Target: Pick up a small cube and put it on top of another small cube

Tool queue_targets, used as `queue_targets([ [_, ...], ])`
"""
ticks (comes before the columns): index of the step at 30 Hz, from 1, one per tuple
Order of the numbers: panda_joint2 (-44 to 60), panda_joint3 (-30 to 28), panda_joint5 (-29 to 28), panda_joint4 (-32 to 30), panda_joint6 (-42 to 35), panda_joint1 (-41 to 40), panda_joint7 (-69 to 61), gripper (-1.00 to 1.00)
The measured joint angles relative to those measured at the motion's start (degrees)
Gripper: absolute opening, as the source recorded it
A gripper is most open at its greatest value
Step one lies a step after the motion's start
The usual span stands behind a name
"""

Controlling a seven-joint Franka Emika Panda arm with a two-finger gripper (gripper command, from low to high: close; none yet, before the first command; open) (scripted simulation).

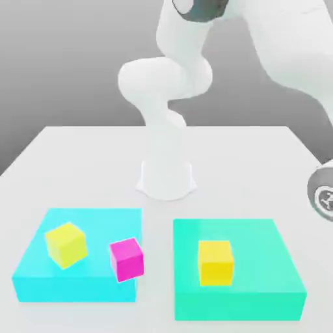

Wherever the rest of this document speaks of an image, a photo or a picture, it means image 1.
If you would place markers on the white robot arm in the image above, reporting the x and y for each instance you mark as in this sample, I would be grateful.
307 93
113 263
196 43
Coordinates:
166 78

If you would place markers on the small magenta cube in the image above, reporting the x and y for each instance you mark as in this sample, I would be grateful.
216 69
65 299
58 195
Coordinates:
127 260

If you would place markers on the small golden yellow cube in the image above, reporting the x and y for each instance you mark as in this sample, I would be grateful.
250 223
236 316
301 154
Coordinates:
216 264

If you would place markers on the small lime yellow cube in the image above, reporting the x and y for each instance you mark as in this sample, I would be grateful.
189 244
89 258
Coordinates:
66 245

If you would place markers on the large turquoise box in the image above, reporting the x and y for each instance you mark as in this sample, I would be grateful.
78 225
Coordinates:
260 260

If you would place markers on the large cyan box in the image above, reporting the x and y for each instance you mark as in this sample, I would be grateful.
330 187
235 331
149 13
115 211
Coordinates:
78 286

